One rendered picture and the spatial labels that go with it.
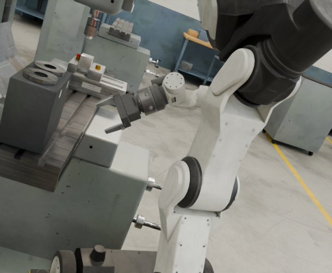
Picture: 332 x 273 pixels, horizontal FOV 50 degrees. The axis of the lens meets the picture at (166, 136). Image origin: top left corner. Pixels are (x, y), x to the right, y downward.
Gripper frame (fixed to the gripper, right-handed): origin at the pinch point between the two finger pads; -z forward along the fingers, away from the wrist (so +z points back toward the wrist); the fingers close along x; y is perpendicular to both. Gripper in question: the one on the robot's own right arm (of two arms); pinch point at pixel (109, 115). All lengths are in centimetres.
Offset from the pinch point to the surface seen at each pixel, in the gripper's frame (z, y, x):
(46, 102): -12.3, 24.2, -4.3
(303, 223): 121, -256, -34
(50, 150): -19.0, 8.1, -9.3
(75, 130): -12.5, -3.4, 0.8
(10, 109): -21.7, 24.1, -2.7
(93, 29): 4.1, -5.9, 42.4
